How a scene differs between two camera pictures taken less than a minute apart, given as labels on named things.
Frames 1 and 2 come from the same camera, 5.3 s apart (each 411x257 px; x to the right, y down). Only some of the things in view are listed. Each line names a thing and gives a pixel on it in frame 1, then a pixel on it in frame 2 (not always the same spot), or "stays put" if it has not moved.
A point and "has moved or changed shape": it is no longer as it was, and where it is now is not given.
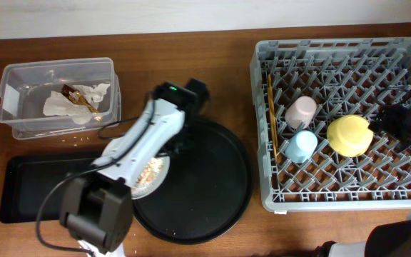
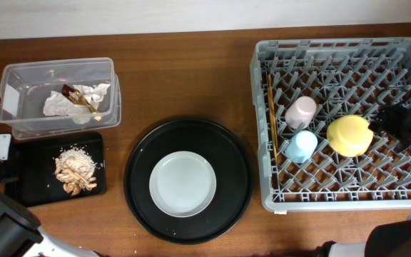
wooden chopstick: [272, 115] stays put
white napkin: [57, 104] stays put
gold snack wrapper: [77, 96] stays put
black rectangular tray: [26, 178] has moved or changed shape
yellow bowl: [349, 135] stays put
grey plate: [150, 176] to [182, 183]
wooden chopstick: [272, 116] stays put
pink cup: [301, 112] stays put
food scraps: [146, 178] to [75, 168]
